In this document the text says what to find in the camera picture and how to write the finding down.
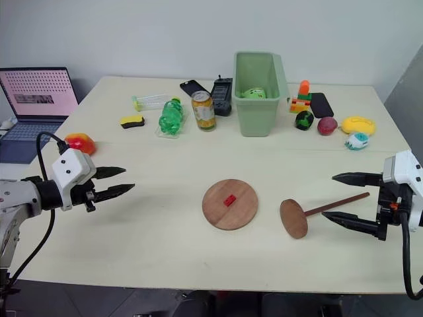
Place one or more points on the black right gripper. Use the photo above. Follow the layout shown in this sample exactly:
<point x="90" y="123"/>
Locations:
<point x="391" y="201"/>

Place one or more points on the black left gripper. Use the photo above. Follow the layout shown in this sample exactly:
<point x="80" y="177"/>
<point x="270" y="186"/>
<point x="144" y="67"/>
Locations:
<point x="81" y="196"/>

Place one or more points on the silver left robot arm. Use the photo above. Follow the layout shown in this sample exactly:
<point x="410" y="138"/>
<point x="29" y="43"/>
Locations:
<point x="20" y="198"/>

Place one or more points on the wooden disc with rod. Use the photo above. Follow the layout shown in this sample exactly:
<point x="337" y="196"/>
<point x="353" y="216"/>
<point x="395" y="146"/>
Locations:
<point x="294" y="219"/>

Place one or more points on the round wooden disc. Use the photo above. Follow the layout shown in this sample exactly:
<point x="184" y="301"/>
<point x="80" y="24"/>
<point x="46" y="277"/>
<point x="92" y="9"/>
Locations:
<point x="230" y="211"/>

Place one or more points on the red yellow toy fruit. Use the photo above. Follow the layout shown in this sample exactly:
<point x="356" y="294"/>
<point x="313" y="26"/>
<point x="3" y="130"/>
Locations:
<point x="81" y="142"/>

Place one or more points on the white teal toy cube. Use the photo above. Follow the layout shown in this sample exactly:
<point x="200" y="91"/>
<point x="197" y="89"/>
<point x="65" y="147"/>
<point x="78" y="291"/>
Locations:
<point x="357" y="141"/>

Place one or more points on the yellow black sponge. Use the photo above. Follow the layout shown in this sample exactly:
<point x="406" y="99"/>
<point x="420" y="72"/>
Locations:
<point x="132" y="121"/>

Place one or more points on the yellow toy banana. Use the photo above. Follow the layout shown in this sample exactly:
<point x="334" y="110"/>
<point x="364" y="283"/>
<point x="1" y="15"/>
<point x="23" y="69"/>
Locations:
<point x="358" y="125"/>

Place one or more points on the dark red ball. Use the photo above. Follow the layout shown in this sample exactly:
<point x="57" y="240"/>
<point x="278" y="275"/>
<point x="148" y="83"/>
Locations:
<point x="327" y="126"/>

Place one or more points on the green plastic bottle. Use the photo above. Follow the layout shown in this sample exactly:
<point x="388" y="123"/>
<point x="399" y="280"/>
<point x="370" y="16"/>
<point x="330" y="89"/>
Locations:
<point x="171" y="117"/>

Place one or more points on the clear tube with green cap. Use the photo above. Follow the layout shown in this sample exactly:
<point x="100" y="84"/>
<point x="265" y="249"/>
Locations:
<point x="150" y="100"/>

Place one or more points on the green black ball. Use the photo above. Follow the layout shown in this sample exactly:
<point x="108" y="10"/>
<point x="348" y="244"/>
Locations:
<point x="304" y="120"/>

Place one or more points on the black phone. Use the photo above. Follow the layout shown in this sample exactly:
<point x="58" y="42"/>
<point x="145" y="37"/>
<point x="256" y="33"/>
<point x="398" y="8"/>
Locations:
<point x="322" y="105"/>
<point x="192" y="87"/>

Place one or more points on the blue laptop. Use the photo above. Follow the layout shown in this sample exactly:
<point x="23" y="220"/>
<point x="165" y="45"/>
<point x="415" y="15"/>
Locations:
<point x="36" y="99"/>

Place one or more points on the colourful toy brick tower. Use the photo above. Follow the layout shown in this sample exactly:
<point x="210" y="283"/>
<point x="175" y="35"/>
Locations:
<point x="301" y="100"/>

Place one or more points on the grey partition panel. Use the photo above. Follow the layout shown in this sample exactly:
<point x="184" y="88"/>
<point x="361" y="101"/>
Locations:
<point x="404" y="99"/>

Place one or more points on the yellow drink can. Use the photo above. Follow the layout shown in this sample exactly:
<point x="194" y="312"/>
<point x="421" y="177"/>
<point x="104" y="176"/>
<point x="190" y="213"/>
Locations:
<point x="204" y="112"/>

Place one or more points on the small red brick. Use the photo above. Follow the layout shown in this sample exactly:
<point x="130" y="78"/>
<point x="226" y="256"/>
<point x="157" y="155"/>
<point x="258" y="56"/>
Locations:
<point x="230" y="200"/>

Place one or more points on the small white object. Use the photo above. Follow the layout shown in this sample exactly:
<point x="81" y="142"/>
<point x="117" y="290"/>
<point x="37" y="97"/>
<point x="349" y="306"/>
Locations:
<point x="6" y="125"/>

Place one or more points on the green plastic bin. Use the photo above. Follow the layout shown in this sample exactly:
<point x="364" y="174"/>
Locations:
<point x="256" y="115"/>

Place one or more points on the green toy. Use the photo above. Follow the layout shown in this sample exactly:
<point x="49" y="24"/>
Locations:
<point x="253" y="93"/>

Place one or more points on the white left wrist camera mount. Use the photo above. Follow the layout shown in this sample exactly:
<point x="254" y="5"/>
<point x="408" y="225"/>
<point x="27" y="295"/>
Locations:
<point x="71" y="166"/>

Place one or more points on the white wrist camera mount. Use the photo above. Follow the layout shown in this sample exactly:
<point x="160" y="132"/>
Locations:
<point x="401" y="168"/>
<point x="71" y="166"/>

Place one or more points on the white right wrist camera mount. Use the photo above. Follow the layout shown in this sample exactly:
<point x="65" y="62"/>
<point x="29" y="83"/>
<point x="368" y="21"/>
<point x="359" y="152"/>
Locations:
<point x="401" y="168"/>

